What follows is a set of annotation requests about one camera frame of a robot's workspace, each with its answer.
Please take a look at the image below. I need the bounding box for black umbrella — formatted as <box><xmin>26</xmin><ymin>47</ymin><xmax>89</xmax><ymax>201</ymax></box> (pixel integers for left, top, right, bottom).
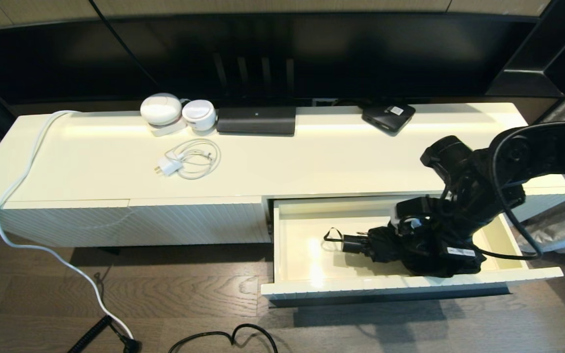
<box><xmin>323</xmin><ymin>226</ymin><xmax>460</xmax><ymax>277</ymax></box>

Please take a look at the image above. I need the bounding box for black metal rod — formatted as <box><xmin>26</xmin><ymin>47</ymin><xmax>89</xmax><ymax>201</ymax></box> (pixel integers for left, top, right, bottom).
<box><xmin>269</xmin><ymin>288</ymin><xmax>511</xmax><ymax>308</ymax></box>

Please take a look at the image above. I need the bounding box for white ribbed drawer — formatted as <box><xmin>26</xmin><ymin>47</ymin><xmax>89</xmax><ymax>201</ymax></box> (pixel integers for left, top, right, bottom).
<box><xmin>260</xmin><ymin>194</ymin><xmax>564</xmax><ymax>307</ymax></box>

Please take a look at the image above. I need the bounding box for cream white TV cabinet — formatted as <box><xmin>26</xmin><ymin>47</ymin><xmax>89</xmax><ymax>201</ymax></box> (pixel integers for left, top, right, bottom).
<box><xmin>0</xmin><ymin>101</ymin><xmax>565</xmax><ymax>247</ymax></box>

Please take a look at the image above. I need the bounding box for grey curtain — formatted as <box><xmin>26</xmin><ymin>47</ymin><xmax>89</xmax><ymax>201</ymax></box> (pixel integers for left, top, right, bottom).
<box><xmin>514</xmin><ymin>74</ymin><xmax>565</xmax><ymax>282</ymax></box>

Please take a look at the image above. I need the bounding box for black set-top box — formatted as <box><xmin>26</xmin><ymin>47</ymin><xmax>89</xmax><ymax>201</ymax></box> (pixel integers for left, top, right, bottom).
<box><xmin>361</xmin><ymin>102</ymin><xmax>416</xmax><ymax>136</ymax></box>

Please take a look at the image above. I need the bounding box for black television screen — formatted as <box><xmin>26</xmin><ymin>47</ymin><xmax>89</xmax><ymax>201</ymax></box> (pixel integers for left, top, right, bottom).
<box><xmin>0</xmin><ymin>11</ymin><xmax>553</xmax><ymax>106</ymax></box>

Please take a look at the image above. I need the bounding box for black shelf unit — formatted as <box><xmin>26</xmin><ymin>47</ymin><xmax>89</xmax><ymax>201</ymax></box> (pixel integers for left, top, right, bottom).
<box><xmin>486</xmin><ymin>0</ymin><xmax>565</xmax><ymax>99</ymax></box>

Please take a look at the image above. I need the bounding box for black router with antennas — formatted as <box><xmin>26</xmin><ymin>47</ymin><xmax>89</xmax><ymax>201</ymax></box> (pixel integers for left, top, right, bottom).
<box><xmin>212</xmin><ymin>51</ymin><xmax>297</xmax><ymax>136</ymax></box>

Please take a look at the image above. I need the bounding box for white ribbed cabinet door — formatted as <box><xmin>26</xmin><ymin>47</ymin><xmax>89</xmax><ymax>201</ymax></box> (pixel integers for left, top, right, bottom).
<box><xmin>128</xmin><ymin>195</ymin><xmax>272</xmax><ymax>245</ymax></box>
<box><xmin>0</xmin><ymin>199</ymin><xmax>133</xmax><ymax>247</ymax></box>

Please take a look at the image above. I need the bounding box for small white round device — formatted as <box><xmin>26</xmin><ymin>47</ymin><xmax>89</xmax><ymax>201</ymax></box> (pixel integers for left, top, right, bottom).
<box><xmin>182</xmin><ymin>100</ymin><xmax>217</xmax><ymax>132</ymax></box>

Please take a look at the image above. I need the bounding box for white flat device base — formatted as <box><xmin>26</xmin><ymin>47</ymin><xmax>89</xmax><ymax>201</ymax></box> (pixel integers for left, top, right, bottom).
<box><xmin>149</xmin><ymin>120</ymin><xmax>187</xmax><ymax>137</ymax></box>

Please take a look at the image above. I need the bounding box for large white round device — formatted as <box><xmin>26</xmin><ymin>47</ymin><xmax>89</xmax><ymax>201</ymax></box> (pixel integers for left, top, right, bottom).
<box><xmin>140</xmin><ymin>93</ymin><xmax>183</xmax><ymax>126</ymax></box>

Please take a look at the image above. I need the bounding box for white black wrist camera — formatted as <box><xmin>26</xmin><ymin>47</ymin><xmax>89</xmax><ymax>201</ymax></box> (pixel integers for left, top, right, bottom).
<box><xmin>390</xmin><ymin>196</ymin><xmax>442</xmax><ymax>233</ymax></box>

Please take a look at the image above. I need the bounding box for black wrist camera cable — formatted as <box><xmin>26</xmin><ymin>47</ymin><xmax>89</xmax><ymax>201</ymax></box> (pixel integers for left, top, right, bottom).
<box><xmin>439</xmin><ymin>120</ymin><xmax>565</xmax><ymax>260</ymax></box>

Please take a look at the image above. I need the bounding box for thin black floor cable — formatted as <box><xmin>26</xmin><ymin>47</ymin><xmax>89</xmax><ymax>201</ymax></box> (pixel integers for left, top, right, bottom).
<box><xmin>167</xmin><ymin>323</ymin><xmax>279</xmax><ymax>353</ymax></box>

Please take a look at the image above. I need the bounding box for white charger with cable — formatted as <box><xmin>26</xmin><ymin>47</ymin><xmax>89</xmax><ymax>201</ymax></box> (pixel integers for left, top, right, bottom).
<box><xmin>154</xmin><ymin>137</ymin><xmax>221</xmax><ymax>179</ymax></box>

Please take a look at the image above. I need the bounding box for black coiled cable with plug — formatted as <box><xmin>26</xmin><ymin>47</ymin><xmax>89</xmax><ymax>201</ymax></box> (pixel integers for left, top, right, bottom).
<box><xmin>67</xmin><ymin>314</ymin><xmax>143</xmax><ymax>353</ymax></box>

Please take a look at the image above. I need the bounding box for black hanging cable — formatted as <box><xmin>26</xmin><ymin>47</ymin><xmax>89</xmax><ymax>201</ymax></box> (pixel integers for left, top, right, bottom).
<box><xmin>88</xmin><ymin>0</ymin><xmax>163</xmax><ymax>91</ymax></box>

